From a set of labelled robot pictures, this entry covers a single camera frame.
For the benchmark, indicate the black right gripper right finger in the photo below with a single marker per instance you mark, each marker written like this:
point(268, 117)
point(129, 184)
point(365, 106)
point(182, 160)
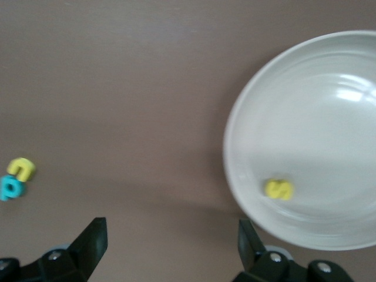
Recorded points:
point(264, 267)

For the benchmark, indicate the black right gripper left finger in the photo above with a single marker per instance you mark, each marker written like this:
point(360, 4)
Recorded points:
point(73, 264)

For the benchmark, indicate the yellow foam letter s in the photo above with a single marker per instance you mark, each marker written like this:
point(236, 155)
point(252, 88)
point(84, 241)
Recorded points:
point(278, 188)

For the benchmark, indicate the teal foam letter p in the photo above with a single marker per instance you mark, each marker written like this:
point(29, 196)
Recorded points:
point(11, 189)

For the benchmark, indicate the yellow foam letter u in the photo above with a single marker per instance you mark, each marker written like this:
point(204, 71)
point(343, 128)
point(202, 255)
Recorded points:
point(26, 169)

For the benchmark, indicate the beige brown plate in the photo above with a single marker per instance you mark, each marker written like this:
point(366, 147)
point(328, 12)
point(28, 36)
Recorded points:
point(317, 132)

